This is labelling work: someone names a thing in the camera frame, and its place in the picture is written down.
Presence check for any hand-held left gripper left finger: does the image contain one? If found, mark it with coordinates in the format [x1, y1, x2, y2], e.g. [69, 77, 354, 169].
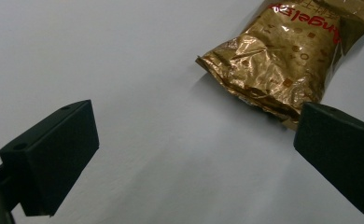
[0, 99, 101, 217]

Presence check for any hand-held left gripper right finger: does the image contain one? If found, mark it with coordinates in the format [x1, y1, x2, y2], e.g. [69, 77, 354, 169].
[293, 102, 364, 217]

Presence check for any gold foil snack bag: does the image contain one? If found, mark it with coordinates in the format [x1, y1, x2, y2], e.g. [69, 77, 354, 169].
[195, 0, 364, 131]

